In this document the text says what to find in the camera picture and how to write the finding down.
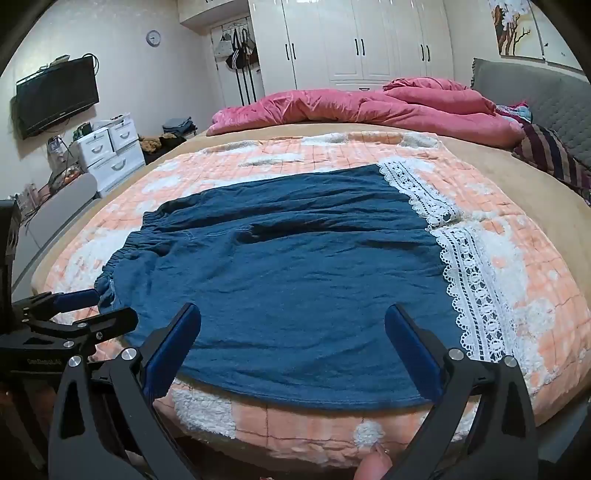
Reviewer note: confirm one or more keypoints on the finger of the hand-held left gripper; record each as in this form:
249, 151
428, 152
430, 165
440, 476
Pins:
76, 300
108, 323

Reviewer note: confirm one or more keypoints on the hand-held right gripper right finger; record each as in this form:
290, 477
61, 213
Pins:
411, 353

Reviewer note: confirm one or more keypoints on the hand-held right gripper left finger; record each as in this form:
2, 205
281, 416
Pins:
171, 353

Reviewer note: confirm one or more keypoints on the blue denim pants lace hem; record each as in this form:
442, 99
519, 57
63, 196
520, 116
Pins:
277, 286

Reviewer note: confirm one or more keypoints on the person's right hand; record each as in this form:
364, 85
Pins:
369, 466

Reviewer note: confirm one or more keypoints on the white drawer cabinet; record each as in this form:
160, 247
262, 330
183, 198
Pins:
111, 152

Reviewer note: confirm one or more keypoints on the peach snowman printed blanket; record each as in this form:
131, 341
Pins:
545, 277

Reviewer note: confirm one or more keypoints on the brown plush toy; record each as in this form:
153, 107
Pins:
152, 144

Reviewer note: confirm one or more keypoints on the folded grey clothes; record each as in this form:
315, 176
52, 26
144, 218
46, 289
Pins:
179, 125

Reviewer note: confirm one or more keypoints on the beige bed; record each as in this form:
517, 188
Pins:
531, 184

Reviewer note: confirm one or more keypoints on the striped purple cloth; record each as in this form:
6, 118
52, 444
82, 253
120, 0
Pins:
549, 148

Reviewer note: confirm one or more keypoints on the pink duvet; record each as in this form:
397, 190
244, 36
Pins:
346, 106

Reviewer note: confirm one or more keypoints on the colourful small cloth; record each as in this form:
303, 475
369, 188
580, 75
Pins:
515, 113

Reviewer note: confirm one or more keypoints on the grey headboard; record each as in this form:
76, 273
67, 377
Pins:
531, 87

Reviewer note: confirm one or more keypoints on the black striped bag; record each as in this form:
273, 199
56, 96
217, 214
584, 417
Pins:
239, 57

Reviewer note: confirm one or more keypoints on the white handbag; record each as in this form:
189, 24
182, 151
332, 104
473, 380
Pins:
225, 47

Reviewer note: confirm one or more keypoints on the white wardrobe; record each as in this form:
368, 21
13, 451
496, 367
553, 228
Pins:
341, 37

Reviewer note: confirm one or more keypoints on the black wall television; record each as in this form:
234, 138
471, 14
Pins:
55, 97

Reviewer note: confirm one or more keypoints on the round wall clock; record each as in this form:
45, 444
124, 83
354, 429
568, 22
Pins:
153, 38

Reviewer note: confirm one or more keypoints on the tree wall painting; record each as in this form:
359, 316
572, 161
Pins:
512, 27

